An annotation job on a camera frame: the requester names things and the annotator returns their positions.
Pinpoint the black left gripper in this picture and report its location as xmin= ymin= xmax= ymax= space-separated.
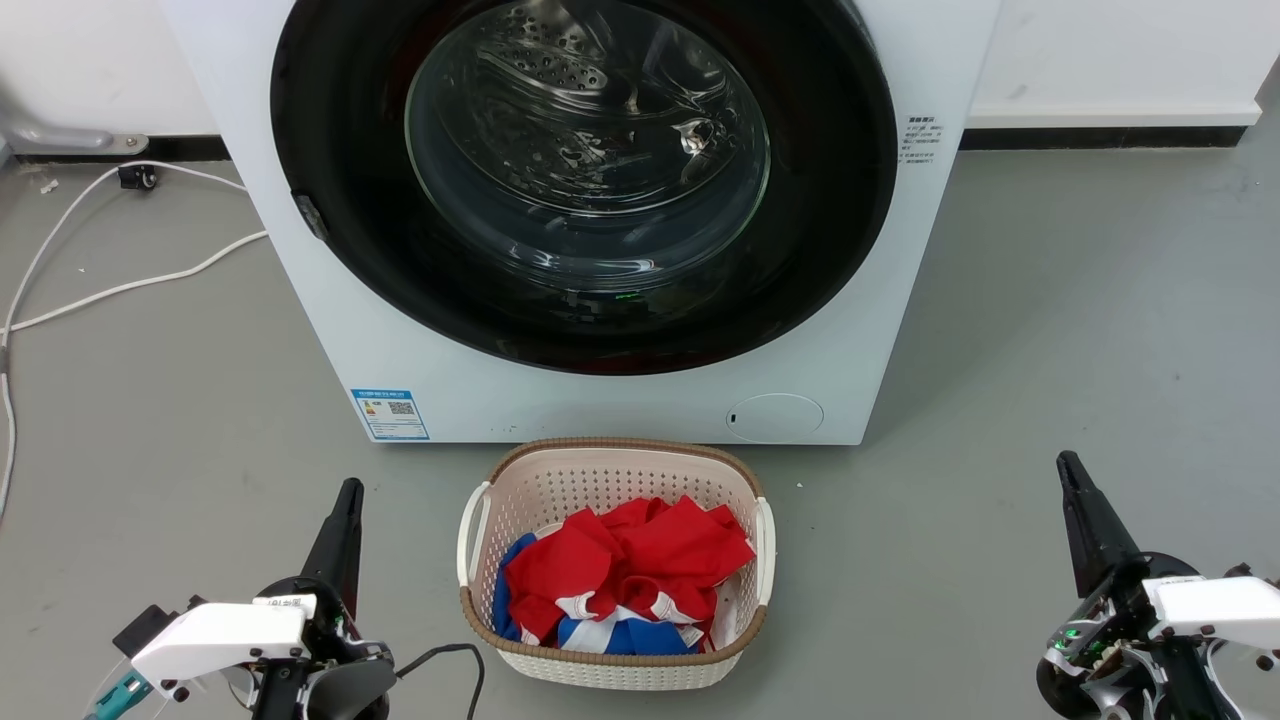
xmin=248 ymin=478 xmax=397 ymax=720

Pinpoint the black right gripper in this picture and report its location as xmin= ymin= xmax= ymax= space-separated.
xmin=1034 ymin=450 xmax=1239 ymax=720

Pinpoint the white front-load washing machine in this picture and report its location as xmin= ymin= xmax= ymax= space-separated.
xmin=160 ymin=0 xmax=1002 ymax=447

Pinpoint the black round glass washer door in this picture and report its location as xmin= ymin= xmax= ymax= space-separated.
xmin=270 ymin=0 xmax=899 ymax=377

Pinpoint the blue energy label sticker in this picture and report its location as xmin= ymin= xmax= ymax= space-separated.
xmin=351 ymin=388 xmax=431 ymax=442

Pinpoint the cream perforated laundry basket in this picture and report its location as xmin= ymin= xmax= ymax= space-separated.
xmin=457 ymin=437 xmax=777 ymax=692

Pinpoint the blue garment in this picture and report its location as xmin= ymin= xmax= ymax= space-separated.
xmin=492 ymin=533 xmax=701 ymax=657

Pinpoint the red garment with white trim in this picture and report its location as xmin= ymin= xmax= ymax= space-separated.
xmin=503 ymin=495 xmax=757 ymax=646

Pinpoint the round white filter cover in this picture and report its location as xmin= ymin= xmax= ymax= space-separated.
xmin=726 ymin=393 xmax=825 ymax=444

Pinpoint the white printed text sticker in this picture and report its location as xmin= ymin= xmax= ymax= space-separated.
xmin=900 ymin=115 xmax=944 ymax=167

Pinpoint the teal cable connector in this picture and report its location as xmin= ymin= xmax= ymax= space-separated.
xmin=85 ymin=672 xmax=151 ymax=720

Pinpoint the thick white cable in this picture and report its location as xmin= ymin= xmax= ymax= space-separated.
xmin=0 ymin=231 xmax=269 ymax=521

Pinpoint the thin white cable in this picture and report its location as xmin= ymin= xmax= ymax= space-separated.
xmin=0 ymin=160 xmax=249 ymax=341

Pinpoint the grey metal floor bracket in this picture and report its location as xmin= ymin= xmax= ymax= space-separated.
xmin=0 ymin=98 xmax=150 ymax=157

